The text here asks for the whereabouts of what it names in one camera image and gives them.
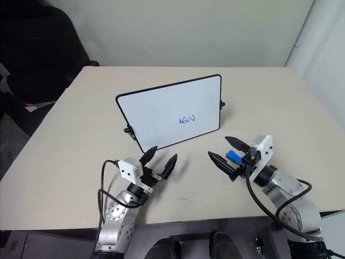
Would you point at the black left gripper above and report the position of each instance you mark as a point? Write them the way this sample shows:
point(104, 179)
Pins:
point(148, 178)

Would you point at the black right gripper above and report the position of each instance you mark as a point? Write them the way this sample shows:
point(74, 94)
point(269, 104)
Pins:
point(246, 164)

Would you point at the blue plastic block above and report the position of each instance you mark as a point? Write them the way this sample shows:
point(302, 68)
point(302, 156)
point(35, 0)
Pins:
point(232, 155)

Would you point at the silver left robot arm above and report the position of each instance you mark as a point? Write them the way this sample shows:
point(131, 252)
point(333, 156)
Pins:
point(118, 213)

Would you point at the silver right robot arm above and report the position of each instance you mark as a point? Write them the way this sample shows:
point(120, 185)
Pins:
point(293, 199)

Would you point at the black-framed whiteboard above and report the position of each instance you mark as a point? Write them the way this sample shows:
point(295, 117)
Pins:
point(167, 113)

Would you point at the dark rounded shape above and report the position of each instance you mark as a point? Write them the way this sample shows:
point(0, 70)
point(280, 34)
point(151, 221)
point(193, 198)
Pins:
point(165, 249)
point(223, 246)

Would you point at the small black clip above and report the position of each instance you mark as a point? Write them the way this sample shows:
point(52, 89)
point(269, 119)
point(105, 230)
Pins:
point(259, 244)

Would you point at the black office chair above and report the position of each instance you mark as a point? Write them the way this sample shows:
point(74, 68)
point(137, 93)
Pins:
point(37, 59)

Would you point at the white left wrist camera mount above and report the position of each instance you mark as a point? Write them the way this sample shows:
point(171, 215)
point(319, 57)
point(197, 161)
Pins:
point(129, 170)

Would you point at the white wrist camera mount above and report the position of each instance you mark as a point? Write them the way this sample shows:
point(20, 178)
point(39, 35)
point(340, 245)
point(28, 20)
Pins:
point(265, 151)
point(129, 170)

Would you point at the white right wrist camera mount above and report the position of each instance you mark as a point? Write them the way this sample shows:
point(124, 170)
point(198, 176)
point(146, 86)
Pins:
point(265, 151)

